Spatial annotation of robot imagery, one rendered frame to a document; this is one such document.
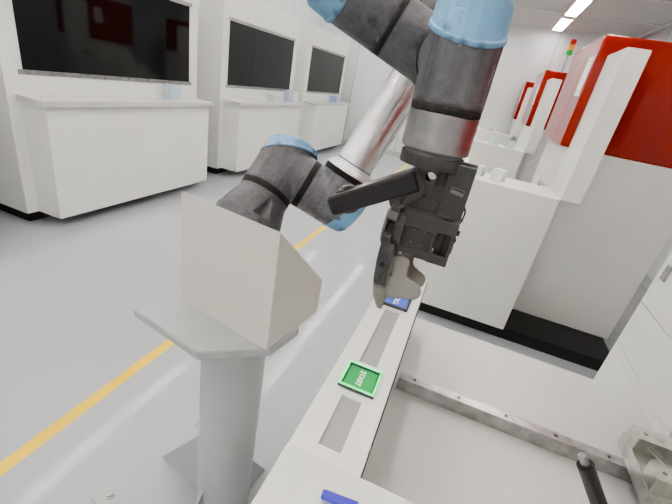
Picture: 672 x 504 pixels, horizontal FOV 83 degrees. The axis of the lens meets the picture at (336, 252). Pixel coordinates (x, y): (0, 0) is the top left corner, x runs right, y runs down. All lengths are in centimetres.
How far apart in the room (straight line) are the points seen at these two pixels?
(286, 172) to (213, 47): 412
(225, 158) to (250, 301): 425
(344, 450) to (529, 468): 40
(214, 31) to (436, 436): 459
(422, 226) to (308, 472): 30
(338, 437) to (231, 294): 42
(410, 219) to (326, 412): 28
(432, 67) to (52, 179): 310
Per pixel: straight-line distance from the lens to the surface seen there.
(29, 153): 346
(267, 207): 80
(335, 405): 56
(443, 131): 41
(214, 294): 88
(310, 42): 677
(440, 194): 45
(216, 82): 487
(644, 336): 122
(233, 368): 96
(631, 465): 89
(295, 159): 84
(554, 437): 86
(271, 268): 74
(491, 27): 42
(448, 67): 41
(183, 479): 163
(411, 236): 45
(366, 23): 51
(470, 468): 76
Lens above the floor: 137
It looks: 25 degrees down
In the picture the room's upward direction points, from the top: 11 degrees clockwise
